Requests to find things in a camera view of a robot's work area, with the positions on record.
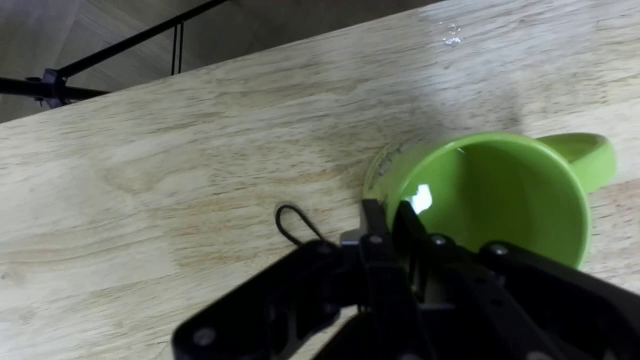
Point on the black stand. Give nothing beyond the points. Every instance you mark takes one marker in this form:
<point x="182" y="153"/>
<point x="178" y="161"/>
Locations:
<point x="55" y="86"/>

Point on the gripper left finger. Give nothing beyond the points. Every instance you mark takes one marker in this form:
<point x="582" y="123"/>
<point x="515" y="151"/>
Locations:
<point x="280" y="300"/>

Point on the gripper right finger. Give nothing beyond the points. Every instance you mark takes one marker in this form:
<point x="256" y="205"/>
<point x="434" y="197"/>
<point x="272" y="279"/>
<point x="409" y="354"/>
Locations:
<point x="550" y="300"/>

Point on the green mug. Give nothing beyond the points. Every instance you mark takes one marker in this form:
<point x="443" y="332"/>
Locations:
<point x="505" y="200"/>

